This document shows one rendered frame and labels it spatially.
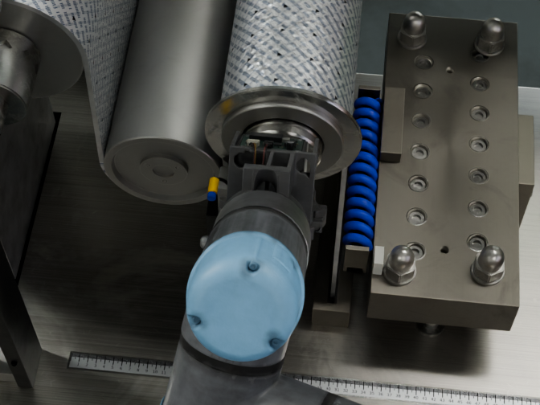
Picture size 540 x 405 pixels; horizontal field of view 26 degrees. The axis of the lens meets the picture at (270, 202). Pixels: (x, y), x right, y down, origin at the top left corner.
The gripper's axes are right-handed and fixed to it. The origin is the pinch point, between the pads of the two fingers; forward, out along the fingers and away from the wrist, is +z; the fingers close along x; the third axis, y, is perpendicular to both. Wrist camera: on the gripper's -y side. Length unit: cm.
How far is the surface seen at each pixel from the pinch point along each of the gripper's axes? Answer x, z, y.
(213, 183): 6.1, -1.1, 0.0
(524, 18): -46, 182, -8
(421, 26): -13.7, 37.7, 10.2
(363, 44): -8, 172, -16
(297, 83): -1.0, -1.0, 10.1
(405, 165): -12.9, 26.0, -4.1
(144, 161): 13.8, 5.5, -0.4
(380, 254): -10.6, 14.1, -10.9
